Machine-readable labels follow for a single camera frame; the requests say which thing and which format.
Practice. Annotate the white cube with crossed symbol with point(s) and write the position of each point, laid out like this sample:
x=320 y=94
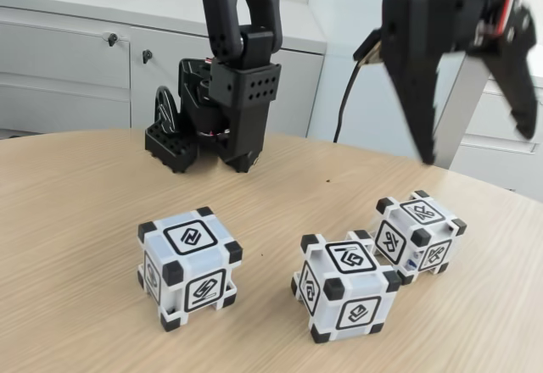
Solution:
x=420 y=237

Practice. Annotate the white cube with layers symbol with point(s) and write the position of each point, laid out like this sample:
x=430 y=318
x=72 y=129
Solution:
x=348 y=288

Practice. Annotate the white drawer cabinet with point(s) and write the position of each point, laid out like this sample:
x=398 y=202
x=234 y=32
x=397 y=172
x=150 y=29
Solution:
x=488 y=144

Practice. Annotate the black round clamp knob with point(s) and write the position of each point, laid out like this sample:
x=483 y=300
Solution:
x=163 y=110

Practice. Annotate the black cabinet key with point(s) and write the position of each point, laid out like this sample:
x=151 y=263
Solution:
x=113 y=39
x=147 y=55

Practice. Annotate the white cube with lightning symbol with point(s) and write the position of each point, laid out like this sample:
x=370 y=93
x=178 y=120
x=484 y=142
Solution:
x=191 y=263

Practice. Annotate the white low cabinet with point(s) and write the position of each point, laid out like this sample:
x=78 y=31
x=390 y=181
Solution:
x=63 y=72

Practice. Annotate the grey metal post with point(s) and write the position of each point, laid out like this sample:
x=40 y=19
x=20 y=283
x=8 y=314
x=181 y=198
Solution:
x=460 y=106

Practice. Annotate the camera board on black mount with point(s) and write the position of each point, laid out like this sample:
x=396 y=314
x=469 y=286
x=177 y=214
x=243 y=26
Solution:
x=369 y=48

